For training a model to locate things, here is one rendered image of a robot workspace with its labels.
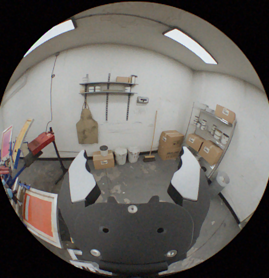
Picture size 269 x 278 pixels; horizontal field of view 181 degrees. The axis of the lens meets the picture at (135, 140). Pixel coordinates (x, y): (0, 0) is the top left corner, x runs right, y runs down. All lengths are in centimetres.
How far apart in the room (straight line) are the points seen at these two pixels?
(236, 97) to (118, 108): 294
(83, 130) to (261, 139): 411
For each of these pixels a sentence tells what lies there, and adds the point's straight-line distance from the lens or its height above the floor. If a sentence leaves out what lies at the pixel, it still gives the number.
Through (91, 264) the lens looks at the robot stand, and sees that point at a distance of 61.
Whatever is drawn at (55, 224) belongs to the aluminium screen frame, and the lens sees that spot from 93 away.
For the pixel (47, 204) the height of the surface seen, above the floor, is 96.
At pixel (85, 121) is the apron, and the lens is 220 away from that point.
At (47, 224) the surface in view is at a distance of 104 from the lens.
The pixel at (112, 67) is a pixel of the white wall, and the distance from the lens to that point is 220.
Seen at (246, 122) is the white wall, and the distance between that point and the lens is 255.
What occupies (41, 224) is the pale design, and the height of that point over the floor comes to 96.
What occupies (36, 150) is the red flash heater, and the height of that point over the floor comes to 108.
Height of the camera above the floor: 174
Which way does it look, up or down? 28 degrees down
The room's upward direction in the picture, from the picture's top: 7 degrees clockwise
